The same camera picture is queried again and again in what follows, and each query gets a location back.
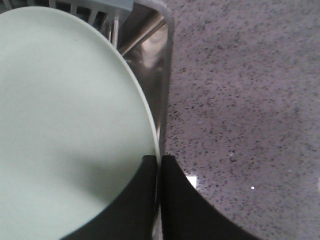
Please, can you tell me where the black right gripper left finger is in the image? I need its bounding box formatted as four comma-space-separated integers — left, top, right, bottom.
63, 155, 157, 240

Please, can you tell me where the grey sink dish rack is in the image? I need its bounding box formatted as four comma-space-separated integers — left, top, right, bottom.
26, 0, 136, 48

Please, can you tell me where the stainless steel sink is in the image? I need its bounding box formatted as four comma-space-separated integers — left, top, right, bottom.
109, 0, 175, 240

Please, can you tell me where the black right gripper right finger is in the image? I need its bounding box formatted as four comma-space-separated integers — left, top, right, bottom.
160, 155, 256, 240

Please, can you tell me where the light green round plate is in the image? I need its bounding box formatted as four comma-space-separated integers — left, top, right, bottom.
0, 6, 160, 240

